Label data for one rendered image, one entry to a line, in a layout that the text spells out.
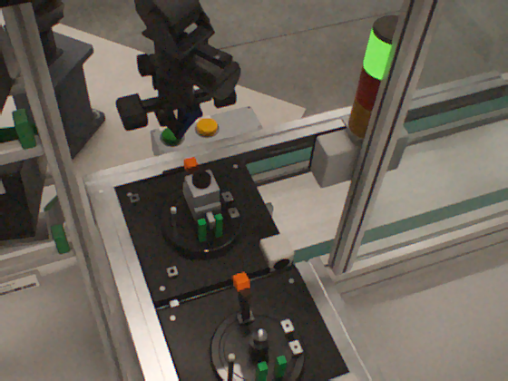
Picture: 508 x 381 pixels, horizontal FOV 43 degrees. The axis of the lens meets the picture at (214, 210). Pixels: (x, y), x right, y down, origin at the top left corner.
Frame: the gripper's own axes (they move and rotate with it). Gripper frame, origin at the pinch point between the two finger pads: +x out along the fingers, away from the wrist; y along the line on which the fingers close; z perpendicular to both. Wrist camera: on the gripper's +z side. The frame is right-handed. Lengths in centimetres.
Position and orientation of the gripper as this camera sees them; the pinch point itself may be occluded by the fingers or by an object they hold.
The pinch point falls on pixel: (177, 122)
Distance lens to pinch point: 107.0
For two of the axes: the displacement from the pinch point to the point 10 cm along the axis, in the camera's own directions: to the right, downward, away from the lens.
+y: -9.4, 2.7, -2.1
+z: -3.4, -7.6, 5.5
